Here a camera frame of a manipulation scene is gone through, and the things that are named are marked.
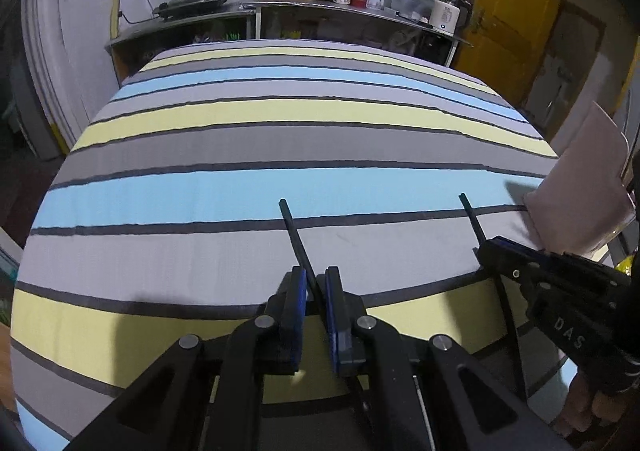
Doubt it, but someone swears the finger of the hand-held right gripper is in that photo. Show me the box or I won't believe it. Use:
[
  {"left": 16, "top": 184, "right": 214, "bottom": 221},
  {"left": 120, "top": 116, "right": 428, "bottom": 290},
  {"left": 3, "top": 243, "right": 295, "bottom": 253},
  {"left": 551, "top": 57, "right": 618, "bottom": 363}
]
[
  {"left": 472, "top": 245, "right": 542, "bottom": 293},
  {"left": 487, "top": 237, "right": 566, "bottom": 268}
]

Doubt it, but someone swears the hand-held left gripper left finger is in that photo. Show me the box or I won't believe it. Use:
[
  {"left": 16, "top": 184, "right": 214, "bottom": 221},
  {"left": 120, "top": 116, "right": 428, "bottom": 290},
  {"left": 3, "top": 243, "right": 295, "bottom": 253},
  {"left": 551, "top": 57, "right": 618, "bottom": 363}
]
[{"left": 65, "top": 266, "right": 308, "bottom": 451}]

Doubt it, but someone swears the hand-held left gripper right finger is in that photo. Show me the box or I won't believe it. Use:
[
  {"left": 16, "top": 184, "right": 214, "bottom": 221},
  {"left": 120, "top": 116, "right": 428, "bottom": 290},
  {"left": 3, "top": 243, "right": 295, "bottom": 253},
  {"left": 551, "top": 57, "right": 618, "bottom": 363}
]
[{"left": 324, "top": 266, "right": 571, "bottom": 451}]

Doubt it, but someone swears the black chopstick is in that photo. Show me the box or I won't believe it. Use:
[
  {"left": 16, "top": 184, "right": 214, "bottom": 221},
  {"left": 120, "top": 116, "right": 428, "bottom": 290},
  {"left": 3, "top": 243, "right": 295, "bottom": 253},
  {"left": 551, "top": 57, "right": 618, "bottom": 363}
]
[
  {"left": 278, "top": 198, "right": 373, "bottom": 437},
  {"left": 458, "top": 192, "right": 529, "bottom": 402}
]

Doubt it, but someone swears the person's right hand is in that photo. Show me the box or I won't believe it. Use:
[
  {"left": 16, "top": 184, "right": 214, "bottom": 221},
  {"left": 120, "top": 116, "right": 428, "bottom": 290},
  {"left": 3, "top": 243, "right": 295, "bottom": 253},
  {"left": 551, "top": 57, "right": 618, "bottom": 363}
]
[{"left": 555, "top": 365, "right": 640, "bottom": 441}]

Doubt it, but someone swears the striped tablecloth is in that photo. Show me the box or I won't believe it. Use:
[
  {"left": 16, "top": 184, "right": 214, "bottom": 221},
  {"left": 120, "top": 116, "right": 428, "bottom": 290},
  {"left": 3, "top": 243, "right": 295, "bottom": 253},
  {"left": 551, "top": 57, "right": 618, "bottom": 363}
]
[{"left": 10, "top": 38, "right": 591, "bottom": 451}]

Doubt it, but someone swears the yellow wooden door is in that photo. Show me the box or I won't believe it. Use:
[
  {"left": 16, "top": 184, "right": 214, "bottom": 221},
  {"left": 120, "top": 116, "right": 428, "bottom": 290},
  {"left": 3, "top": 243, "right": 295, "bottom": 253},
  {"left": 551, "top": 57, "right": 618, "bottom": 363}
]
[{"left": 452, "top": 0, "right": 567, "bottom": 108}]

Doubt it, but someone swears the white electric kettle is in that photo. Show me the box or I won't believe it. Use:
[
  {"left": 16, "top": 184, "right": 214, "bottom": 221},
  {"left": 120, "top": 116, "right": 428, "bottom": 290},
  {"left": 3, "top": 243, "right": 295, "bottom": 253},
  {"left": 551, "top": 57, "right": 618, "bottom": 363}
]
[{"left": 429, "top": 0, "right": 472, "bottom": 37}]

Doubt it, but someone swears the grey kitchen appliance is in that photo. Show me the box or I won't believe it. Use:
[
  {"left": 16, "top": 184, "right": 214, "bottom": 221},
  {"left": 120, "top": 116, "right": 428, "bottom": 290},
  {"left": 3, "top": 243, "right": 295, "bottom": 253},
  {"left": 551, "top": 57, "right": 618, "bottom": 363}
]
[{"left": 387, "top": 0, "right": 434, "bottom": 25}]

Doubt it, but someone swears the steel kitchen counter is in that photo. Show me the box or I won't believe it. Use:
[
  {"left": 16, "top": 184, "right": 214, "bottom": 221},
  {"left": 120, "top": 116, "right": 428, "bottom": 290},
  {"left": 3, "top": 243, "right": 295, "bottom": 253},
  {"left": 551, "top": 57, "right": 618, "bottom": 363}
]
[{"left": 240, "top": 0, "right": 474, "bottom": 68}]

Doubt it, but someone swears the low steel counter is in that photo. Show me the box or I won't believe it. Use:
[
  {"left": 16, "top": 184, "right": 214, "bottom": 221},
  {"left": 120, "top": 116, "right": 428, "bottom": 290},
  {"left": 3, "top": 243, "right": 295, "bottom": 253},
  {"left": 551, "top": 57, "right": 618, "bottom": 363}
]
[{"left": 104, "top": 1, "right": 257, "bottom": 83}]

